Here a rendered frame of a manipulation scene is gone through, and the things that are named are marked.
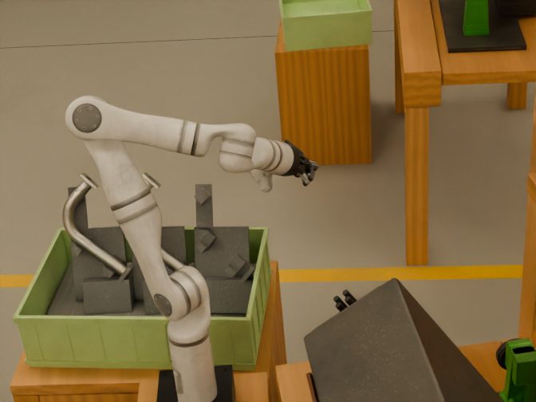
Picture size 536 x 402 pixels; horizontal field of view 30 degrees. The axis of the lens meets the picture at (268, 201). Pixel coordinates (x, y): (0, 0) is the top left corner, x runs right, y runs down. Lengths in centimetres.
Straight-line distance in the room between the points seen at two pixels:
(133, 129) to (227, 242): 74
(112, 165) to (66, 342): 69
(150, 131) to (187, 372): 55
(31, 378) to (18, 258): 198
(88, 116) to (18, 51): 479
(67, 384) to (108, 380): 11
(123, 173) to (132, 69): 419
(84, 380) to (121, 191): 73
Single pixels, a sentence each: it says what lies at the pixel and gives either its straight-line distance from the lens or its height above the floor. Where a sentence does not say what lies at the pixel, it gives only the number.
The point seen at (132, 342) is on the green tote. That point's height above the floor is 88.
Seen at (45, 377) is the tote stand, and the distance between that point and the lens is 272.
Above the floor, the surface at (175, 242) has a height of 99.
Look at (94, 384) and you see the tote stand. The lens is 266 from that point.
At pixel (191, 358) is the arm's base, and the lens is 222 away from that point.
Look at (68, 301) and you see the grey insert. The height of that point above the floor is 85.
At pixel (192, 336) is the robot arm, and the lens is 219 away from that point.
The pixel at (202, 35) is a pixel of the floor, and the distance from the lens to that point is 666.
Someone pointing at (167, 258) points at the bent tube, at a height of 98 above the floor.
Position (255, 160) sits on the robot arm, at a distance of 214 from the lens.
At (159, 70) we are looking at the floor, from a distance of 622.
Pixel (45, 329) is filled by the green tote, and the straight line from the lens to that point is 266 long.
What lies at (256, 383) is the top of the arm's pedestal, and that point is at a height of 85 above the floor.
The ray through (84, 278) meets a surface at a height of 91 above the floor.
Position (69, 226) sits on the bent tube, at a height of 107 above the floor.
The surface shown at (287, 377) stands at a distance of 242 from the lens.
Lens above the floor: 252
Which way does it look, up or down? 32 degrees down
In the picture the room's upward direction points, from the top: 5 degrees counter-clockwise
